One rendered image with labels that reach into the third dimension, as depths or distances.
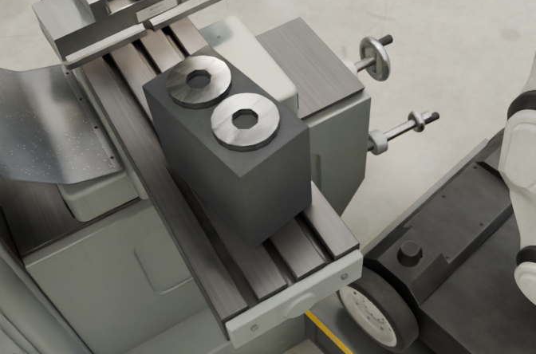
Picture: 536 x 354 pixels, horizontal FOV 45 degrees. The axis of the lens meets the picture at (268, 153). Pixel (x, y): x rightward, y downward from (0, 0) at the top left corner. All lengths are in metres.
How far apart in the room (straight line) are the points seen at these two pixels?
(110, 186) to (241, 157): 0.46
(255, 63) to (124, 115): 0.33
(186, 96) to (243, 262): 0.26
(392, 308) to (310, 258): 0.41
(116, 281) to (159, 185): 0.46
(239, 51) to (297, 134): 0.56
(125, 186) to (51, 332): 0.37
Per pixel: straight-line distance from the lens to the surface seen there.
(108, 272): 1.43
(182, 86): 0.90
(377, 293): 1.33
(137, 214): 1.31
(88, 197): 1.23
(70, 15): 1.27
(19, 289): 1.31
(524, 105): 1.03
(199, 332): 1.75
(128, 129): 1.13
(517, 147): 1.05
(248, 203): 0.86
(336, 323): 1.51
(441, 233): 1.41
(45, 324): 1.42
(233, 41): 1.40
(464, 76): 2.53
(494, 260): 1.43
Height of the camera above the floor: 1.80
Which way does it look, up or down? 53 degrees down
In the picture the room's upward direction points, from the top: 7 degrees counter-clockwise
